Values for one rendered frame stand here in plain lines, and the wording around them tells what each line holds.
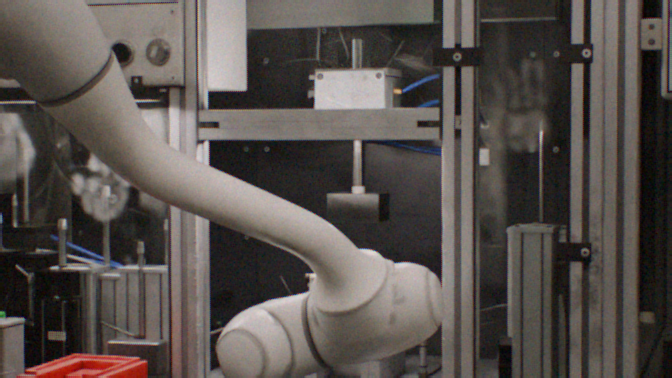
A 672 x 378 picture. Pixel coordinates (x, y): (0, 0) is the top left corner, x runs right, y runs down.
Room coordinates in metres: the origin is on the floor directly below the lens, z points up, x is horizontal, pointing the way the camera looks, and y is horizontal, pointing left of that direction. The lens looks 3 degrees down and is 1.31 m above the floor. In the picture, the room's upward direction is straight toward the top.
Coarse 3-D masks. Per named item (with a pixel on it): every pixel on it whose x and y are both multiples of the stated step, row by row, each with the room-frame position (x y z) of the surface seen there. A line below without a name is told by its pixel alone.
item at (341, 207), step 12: (360, 144) 2.03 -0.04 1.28; (360, 156) 2.03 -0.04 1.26; (360, 168) 2.03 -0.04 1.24; (360, 180) 2.03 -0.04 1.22; (348, 192) 2.06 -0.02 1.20; (360, 192) 2.03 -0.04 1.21; (336, 204) 2.02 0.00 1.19; (348, 204) 2.02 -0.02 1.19; (360, 204) 2.01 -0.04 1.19; (372, 204) 2.00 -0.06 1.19; (384, 204) 2.03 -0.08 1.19; (336, 216) 2.02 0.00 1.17; (348, 216) 2.02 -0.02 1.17; (360, 216) 2.01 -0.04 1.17; (372, 216) 2.00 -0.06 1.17; (384, 216) 2.03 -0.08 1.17
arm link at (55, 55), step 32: (0, 0) 1.29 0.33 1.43; (32, 0) 1.30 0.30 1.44; (64, 0) 1.33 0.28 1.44; (0, 32) 1.31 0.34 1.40; (32, 32) 1.31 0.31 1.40; (64, 32) 1.33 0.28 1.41; (96, 32) 1.37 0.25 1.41; (0, 64) 1.35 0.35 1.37; (32, 64) 1.33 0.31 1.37; (64, 64) 1.34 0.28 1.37; (96, 64) 1.36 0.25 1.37; (32, 96) 1.38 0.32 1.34; (64, 96) 1.36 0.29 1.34
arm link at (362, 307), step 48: (96, 96) 1.37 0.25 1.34; (96, 144) 1.42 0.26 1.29; (144, 144) 1.44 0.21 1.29; (144, 192) 1.47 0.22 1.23; (192, 192) 1.47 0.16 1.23; (240, 192) 1.49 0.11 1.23; (288, 240) 1.51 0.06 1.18; (336, 240) 1.53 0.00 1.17; (336, 288) 1.54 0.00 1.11; (384, 288) 1.55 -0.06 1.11; (432, 288) 1.57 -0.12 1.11; (336, 336) 1.57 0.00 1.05; (384, 336) 1.56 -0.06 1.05
